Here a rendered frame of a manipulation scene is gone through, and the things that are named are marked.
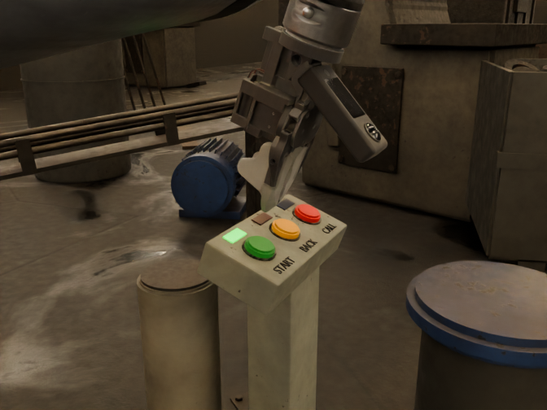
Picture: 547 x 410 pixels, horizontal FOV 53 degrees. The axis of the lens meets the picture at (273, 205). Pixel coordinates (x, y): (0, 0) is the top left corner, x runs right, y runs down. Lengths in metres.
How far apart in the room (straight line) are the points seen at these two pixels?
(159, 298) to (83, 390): 0.77
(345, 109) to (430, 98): 2.06
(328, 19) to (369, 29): 2.20
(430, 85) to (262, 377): 1.99
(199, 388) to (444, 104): 1.98
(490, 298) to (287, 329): 0.40
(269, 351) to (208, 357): 0.11
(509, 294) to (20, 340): 1.34
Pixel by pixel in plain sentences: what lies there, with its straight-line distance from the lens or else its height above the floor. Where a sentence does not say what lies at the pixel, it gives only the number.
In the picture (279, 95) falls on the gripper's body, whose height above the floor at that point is 0.80.
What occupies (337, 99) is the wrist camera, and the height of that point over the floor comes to 0.80.
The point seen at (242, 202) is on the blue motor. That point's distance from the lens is 2.75.
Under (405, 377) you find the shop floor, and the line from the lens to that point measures 1.55.
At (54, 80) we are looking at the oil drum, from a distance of 3.34.
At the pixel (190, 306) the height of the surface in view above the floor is 0.49.
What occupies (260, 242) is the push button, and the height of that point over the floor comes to 0.61.
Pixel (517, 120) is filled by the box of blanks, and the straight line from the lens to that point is 1.93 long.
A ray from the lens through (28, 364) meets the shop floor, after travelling 1.70.
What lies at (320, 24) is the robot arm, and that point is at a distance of 0.59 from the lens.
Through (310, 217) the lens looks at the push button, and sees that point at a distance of 0.82.
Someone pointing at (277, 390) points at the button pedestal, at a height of 0.38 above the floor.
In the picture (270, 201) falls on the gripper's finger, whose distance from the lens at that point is 0.66.
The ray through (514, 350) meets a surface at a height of 0.42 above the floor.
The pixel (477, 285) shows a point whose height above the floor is 0.43.
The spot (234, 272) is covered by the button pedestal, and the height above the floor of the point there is 0.58.
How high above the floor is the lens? 0.87
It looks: 18 degrees down
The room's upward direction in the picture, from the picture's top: straight up
